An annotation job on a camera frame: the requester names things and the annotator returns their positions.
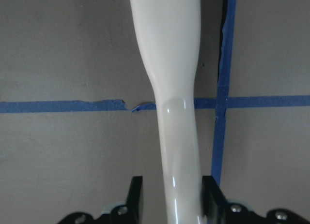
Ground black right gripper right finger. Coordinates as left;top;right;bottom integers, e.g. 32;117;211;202
202;176;249;224

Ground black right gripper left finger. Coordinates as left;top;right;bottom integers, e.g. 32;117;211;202
110;176;143;224

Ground beige hand brush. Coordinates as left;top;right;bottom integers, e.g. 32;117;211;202
130;0;205;224

